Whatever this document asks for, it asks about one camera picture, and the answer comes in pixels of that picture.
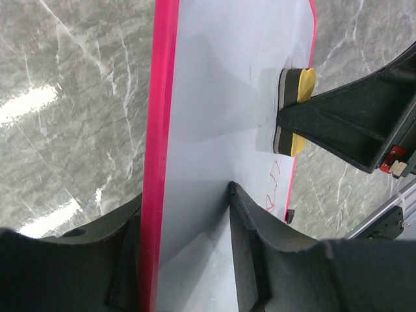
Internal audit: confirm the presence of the yellow whiteboard eraser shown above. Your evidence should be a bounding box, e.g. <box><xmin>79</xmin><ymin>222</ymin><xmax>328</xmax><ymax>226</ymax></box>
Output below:
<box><xmin>273</xmin><ymin>68</ymin><xmax>316</xmax><ymax>157</ymax></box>

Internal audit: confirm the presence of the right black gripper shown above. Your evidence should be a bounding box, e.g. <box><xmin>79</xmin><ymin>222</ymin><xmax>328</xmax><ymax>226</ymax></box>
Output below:
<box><xmin>279</xmin><ymin>45</ymin><xmax>415</xmax><ymax>177</ymax></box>

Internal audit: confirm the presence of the aluminium mounting rail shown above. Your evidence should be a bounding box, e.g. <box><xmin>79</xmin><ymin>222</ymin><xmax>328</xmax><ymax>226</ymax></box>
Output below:
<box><xmin>344</xmin><ymin>179</ymin><xmax>415</xmax><ymax>241</ymax></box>

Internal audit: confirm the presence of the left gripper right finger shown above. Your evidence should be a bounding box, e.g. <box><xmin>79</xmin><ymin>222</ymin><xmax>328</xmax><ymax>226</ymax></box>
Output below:
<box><xmin>229</xmin><ymin>182</ymin><xmax>415</xmax><ymax>311</ymax></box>

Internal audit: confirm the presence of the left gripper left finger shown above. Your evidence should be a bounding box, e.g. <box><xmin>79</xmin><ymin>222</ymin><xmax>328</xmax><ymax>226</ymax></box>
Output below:
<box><xmin>1</xmin><ymin>196</ymin><xmax>142</xmax><ymax>311</ymax></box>

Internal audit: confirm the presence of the red framed whiteboard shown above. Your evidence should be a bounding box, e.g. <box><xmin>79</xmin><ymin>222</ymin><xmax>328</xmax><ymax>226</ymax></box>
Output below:
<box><xmin>139</xmin><ymin>1</ymin><xmax>317</xmax><ymax>311</ymax></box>

